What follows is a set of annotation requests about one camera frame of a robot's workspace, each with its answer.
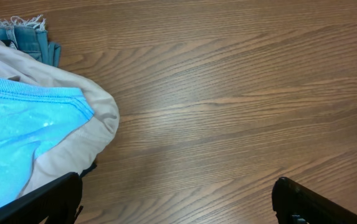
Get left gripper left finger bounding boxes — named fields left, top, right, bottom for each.
left=0, top=172, right=83, bottom=224

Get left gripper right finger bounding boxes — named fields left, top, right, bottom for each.
left=272, top=177, right=357, bottom=224

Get light blue printed t-shirt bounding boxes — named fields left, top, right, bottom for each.
left=0, top=78, right=94, bottom=207

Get folded beige shorts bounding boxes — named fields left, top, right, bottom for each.
left=0, top=41, right=120, bottom=196

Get folded denim shorts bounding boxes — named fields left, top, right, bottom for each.
left=0, top=14, right=61, bottom=67

